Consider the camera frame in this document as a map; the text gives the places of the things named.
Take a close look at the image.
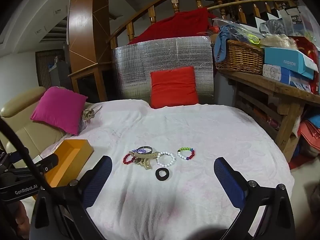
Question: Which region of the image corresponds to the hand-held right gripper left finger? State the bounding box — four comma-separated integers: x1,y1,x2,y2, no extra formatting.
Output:
31,155,113,240

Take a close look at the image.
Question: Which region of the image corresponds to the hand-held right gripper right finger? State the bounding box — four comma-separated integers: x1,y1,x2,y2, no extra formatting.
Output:
214,157,297,240

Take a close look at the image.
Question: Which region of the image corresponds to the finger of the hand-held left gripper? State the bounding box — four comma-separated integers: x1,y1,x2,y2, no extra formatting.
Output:
14,154,59,178

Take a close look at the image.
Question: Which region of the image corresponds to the orange box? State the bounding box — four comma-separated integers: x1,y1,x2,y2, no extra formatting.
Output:
40,139,94,188

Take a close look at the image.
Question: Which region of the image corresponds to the red bead bracelet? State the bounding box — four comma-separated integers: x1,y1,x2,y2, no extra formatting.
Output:
123,153,137,166

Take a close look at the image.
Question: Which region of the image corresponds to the multicoloured bead bracelet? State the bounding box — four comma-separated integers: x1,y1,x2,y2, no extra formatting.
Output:
177,147,196,161

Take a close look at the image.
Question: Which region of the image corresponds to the black hair tie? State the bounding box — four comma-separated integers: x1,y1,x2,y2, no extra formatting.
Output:
155,167,170,181

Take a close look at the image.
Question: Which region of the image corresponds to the white bead bracelet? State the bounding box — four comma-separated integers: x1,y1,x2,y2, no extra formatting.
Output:
156,151,176,167

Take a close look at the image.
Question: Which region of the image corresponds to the beige leather armchair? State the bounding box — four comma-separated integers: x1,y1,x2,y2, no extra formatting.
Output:
0,86,88,178

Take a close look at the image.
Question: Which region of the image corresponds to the pink cushion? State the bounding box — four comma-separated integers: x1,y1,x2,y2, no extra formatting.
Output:
30,86,88,135

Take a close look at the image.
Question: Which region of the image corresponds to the white textured blanket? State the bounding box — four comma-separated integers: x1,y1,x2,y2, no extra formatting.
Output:
37,99,295,240

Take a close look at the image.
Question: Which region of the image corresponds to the small brown ornament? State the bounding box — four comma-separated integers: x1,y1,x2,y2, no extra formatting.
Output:
82,106,102,123

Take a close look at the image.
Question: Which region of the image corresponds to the wooden glass cabinet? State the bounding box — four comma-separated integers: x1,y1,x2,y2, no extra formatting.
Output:
68,64,120,103

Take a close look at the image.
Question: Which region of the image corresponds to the coral bag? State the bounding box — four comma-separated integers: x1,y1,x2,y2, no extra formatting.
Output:
297,120,320,155

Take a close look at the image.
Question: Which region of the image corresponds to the dark lattice screen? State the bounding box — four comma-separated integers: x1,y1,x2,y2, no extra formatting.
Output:
35,50,70,90

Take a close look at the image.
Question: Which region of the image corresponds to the wooden table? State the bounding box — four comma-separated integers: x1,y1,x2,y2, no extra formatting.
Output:
216,67,320,162

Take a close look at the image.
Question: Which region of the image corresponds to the red cushion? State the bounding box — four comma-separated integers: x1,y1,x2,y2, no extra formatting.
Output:
149,66,199,109

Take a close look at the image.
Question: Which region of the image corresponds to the white floral box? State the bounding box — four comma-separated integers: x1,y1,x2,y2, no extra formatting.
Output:
262,64,292,84

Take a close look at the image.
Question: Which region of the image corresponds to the wicker basket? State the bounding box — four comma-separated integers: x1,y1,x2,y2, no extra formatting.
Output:
214,39,265,75

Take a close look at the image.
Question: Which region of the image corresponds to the blue shoe box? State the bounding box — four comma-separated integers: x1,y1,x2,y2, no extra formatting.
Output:
262,46,319,80

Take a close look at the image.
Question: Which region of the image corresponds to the wooden column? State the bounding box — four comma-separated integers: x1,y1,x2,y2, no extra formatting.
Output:
67,0,110,103

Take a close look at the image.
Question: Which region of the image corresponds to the silver foil panel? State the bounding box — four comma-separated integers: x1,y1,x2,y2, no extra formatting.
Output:
112,36,215,105

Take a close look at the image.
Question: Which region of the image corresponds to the blue cloth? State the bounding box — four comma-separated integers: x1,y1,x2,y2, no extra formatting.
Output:
215,25,247,63

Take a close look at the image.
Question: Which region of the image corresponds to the red gift bag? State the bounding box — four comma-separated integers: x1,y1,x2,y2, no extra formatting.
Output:
290,36,320,58

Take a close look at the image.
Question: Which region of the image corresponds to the clear plastic bag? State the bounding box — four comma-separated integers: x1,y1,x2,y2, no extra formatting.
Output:
259,19,286,37

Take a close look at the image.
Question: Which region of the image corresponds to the red blanket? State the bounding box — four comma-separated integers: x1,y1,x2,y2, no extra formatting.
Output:
127,7,217,45

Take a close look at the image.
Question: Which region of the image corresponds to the wooden stair railing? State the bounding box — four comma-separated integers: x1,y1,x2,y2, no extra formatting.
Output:
107,0,300,49

